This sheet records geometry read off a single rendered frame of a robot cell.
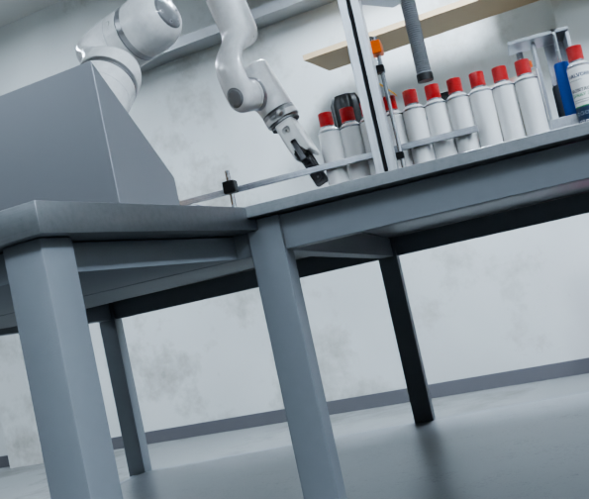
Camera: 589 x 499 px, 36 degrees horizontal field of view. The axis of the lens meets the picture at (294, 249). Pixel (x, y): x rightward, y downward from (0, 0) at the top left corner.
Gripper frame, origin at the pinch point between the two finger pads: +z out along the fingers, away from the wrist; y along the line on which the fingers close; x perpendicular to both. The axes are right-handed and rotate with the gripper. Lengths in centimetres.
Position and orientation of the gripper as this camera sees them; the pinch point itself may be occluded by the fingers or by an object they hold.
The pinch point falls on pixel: (319, 176)
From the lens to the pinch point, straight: 216.2
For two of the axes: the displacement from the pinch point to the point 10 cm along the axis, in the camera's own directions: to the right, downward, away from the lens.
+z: 5.2, 8.4, -1.5
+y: 2.5, 0.1, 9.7
